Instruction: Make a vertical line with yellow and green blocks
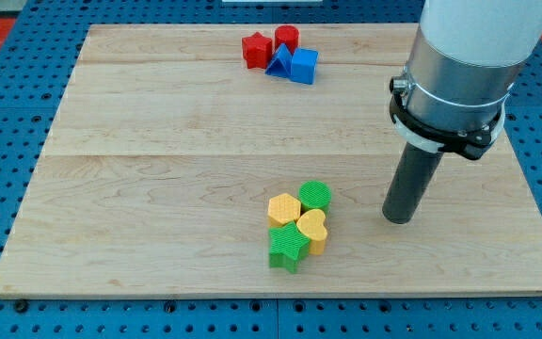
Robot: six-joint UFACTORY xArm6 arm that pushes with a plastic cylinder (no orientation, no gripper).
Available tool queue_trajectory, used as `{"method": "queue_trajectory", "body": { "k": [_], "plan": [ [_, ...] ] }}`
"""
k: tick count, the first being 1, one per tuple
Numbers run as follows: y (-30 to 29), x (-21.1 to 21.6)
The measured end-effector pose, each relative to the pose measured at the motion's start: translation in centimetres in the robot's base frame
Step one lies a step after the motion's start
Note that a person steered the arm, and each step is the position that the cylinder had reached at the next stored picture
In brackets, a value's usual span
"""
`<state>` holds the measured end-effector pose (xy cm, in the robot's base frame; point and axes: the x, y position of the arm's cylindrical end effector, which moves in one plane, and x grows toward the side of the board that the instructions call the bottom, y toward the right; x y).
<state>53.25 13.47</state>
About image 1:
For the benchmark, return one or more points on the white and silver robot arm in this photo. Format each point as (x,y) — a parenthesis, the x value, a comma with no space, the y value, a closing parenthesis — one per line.
(464,61)

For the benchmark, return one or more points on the yellow hexagon block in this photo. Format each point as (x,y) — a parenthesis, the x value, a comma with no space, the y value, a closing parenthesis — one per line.
(283,209)

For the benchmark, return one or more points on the green cylinder block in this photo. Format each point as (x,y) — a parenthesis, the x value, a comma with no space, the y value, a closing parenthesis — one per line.
(314,195)

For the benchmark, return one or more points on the yellow heart block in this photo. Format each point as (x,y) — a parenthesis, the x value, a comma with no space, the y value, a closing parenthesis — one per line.
(312,225)

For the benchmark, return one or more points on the green star block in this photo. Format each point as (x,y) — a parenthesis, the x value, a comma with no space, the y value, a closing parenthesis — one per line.
(287,247)

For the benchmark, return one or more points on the light wooden board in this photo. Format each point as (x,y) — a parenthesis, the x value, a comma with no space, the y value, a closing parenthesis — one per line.
(155,178)

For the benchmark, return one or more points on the blue triangle block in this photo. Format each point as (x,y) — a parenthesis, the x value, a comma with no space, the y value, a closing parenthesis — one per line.
(280,63)

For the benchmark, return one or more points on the blue cube block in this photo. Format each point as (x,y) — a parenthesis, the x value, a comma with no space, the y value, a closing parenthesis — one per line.
(303,67)

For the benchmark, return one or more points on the red star block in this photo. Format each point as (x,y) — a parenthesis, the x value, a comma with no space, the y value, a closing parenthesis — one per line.
(257,50)

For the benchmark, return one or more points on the red cylinder block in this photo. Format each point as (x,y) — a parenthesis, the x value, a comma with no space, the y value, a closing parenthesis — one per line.
(288,35)

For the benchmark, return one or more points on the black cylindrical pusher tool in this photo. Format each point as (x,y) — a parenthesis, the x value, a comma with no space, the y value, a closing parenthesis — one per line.
(415,170)

